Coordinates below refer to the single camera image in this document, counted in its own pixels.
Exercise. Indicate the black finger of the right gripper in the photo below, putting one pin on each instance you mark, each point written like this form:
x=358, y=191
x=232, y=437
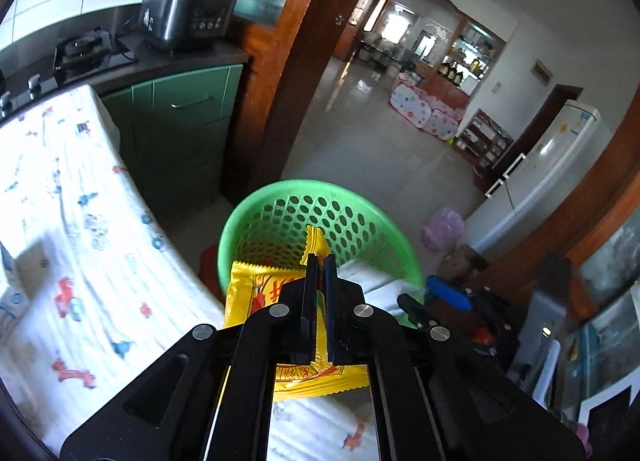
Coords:
x=416, y=312

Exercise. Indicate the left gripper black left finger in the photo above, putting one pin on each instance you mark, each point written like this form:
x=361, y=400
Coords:
x=308, y=313

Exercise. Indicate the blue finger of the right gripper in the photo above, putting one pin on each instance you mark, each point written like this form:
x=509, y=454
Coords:
x=438, y=288

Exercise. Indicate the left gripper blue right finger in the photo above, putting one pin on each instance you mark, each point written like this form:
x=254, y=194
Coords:
x=334, y=302

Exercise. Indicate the yellow snack wrapper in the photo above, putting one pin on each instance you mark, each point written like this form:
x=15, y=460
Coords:
x=254, y=287

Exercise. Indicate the green kitchen cabinet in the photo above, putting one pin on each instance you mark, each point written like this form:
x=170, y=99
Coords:
x=172, y=136

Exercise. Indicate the green plastic basket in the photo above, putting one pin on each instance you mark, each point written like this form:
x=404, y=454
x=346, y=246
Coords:
x=279, y=225

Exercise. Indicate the pink plastic bag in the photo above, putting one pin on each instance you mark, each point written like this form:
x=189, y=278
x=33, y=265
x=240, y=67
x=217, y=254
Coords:
x=442, y=230

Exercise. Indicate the wooden shelf rack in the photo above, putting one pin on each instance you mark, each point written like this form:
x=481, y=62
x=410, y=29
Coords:
x=483, y=142

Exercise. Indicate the polka dot play tent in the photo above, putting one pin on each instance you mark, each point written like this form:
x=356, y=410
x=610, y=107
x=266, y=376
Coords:
x=425, y=112

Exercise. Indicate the white refrigerator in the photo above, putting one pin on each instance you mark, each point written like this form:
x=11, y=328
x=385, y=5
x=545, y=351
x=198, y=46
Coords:
x=536, y=183

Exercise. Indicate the printed white tablecloth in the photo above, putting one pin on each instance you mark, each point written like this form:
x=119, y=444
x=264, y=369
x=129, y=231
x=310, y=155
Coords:
x=92, y=290

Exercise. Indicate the black rice cooker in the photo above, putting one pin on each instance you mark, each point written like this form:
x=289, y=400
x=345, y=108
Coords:
x=183, y=25

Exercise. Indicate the black gas stove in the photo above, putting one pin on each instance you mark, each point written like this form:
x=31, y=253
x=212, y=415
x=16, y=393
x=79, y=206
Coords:
x=74, y=58

